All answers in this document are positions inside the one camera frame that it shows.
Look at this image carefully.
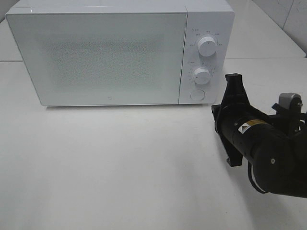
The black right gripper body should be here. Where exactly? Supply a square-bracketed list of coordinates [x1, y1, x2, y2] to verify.
[211, 103, 269, 144]

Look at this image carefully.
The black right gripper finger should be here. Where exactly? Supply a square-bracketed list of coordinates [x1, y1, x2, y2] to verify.
[222, 138, 243, 167]
[221, 73, 250, 107]

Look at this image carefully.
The round white door button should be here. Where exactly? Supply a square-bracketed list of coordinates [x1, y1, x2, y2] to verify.
[190, 89, 205, 101]

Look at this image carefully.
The white microwave knob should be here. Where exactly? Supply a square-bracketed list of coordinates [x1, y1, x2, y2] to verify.
[193, 68, 211, 85]
[196, 34, 217, 57]

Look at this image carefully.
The white microwave door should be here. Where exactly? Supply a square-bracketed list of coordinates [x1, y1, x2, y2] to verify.
[7, 13, 186, 106]

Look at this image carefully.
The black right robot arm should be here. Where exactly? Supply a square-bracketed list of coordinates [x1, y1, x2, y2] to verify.
[212, 73, 307, 198]

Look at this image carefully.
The white microwave oven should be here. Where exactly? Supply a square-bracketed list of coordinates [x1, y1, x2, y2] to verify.
[5, 0, 235, 106]

